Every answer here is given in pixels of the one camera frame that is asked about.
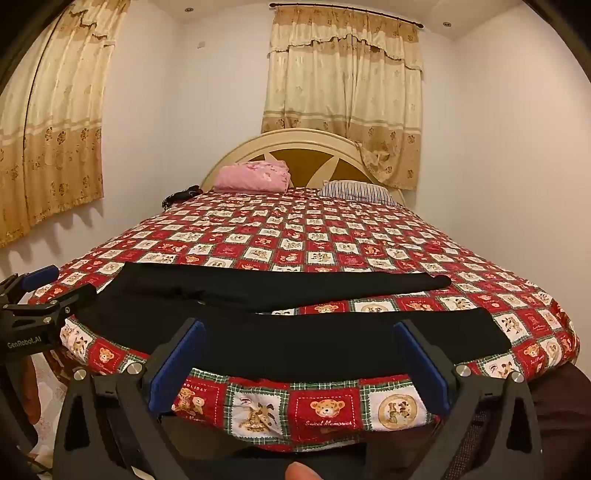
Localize red bear printed blanket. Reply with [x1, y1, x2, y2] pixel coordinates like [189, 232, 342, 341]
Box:
[28, 187, 580, 453]

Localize black pants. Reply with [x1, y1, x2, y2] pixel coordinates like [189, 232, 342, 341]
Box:
[76, 262, 512, 384]

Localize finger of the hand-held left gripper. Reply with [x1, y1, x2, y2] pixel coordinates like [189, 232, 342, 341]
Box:
[1, 285, 99, 325]
[0, 265, 60, 297]

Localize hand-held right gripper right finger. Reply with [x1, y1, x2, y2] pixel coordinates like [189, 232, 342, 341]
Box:
[393, 318, 543, 480]

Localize beige floral curtain with valance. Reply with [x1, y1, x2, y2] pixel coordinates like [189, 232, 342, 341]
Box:
[261, 4, 424, 191]

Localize person's right hand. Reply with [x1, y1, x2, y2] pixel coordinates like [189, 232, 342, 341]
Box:
[284, 463, 319, 480]

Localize dark maroon cloth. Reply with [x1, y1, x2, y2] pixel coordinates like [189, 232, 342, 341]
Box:
[462, 362, 591, 480]

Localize dark curtain rod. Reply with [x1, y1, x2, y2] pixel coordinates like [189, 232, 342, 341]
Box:
[269, 2, 423, 29]

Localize striped pillow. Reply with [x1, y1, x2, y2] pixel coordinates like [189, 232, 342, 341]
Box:
[318, 181, 403, 206]

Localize cream arched headboard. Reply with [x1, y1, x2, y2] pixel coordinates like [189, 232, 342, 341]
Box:
[201, 130, 407, 204]

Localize small dark object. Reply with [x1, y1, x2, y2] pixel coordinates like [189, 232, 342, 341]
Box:
[163, 185, 202, 207]

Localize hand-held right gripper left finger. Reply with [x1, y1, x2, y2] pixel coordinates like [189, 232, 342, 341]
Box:
[53, 318, 207, 480]

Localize pink pillow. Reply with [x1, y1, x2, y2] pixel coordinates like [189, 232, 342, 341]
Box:
[213, 160, 291, 193]

